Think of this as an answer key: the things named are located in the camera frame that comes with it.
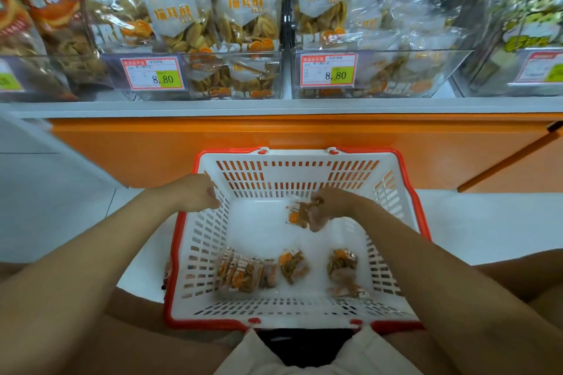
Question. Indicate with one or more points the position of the white snack shelf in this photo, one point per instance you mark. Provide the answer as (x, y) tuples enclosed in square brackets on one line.
[(264, 107)]

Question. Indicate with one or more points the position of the small brown snack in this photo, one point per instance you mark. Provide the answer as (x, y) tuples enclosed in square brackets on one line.
[(176, 23), (248, 14), (114, 10), (297, 212), (321, 1)]

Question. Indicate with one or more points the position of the person's left forearm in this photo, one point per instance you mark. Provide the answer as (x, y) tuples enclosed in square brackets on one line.
[(88, 282)]

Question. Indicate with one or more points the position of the yellow hamster snack packets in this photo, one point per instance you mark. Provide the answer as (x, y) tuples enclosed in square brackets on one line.
[(528, 23)]

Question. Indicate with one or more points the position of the person's left hand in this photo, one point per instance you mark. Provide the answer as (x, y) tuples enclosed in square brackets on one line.
[(193, 193)]

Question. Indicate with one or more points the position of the white yellow price tag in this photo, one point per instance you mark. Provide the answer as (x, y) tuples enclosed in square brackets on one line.
[(329, 71), (9, 78), (153, 73), (538, 67)]

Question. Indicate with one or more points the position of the pile of small brown snacks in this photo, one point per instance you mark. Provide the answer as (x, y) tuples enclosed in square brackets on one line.
[(242, 272)]

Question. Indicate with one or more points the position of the person's right forearm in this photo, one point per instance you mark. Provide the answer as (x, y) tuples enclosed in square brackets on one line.
[(457, 300)]

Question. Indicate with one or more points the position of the person's right leg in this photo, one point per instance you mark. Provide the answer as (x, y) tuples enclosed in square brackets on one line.
[(528, 278)]

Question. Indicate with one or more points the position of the white red-rimmed shopping basket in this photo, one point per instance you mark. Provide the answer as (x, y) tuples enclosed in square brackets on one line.
[(290, 173)]

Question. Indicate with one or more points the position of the black clothing item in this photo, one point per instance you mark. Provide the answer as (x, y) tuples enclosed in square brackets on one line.
[(303, 346)]

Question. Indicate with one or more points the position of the person's right hand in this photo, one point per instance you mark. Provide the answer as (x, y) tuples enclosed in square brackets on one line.
[(343, 206)]

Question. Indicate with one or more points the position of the person's white clothing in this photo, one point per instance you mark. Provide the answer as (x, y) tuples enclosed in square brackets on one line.
[(237, 360)]

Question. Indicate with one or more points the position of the orange shelf base panel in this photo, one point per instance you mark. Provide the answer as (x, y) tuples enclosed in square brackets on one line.
[(352, 146)]

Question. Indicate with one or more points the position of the stack of orange packets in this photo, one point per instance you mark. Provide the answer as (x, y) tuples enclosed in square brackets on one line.
[(48, 1)]

